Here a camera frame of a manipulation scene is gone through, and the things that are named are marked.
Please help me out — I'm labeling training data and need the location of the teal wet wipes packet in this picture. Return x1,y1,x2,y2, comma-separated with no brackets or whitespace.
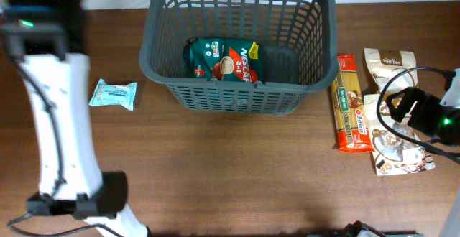
88,79,137,111

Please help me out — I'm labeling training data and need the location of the green Nescafe coffee bag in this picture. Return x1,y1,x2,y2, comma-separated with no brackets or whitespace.
183,38,265,83

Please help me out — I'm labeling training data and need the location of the grey plastic basket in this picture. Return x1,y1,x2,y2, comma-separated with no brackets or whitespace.
139,0,339,115

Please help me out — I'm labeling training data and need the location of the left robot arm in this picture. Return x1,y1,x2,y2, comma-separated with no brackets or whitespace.
1,0,150,236

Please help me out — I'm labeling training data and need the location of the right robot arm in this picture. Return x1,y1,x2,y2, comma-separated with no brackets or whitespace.
377,67,459,164

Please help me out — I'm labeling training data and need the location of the San Remo spaghetti packet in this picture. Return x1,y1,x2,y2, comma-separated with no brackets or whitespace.
331,55,373,153

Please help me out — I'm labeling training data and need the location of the Pantree white grain pouch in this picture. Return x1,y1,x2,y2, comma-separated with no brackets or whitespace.
364,48,418,94

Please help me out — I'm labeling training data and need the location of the Pantree mushroom pouch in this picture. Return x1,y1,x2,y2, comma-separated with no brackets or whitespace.
364,93,436,176

